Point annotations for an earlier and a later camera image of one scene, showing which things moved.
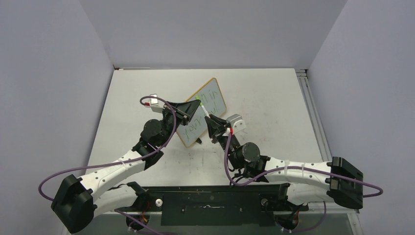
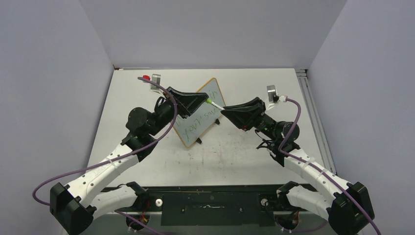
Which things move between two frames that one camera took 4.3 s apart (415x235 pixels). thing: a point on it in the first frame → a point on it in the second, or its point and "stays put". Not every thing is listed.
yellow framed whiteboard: (210, 97) stays put
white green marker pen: (201, 104) → (218, 105)
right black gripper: (215, 129) → (245, 116)
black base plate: (225, 206) stays put
